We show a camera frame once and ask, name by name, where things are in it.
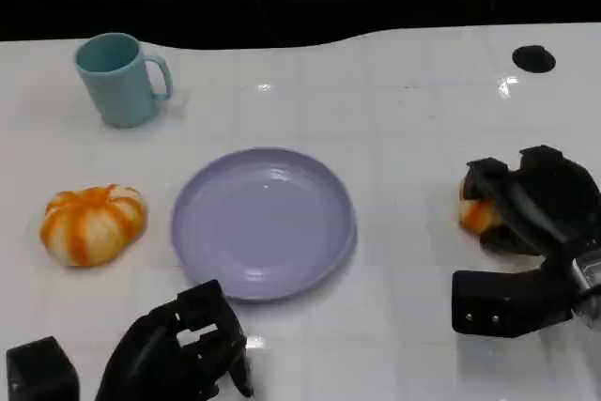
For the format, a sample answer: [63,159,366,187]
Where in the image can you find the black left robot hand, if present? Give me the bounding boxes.
[95,278,254,401]

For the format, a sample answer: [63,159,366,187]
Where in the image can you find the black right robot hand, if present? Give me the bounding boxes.
[462,144,601,270]

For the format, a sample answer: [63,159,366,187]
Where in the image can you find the orange and white toy bread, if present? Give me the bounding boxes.
[458,177,503,238]
[39,184,148,269]

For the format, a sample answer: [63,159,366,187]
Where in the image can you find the black round table grommet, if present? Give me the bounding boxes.
[511,44,557,74]

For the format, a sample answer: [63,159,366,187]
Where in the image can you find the lilac plate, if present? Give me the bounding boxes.
[170,147,358,303]

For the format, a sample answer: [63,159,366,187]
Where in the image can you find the pale green mug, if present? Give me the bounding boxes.
[73,32,174,130]

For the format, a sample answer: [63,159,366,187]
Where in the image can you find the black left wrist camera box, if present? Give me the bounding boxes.
[6,335,80,401]

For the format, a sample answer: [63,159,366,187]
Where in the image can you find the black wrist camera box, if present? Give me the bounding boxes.
[451,257,581,339]
[6,335,80,401]

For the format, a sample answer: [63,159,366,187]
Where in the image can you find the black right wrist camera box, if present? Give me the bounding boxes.
[451,257,581,339]

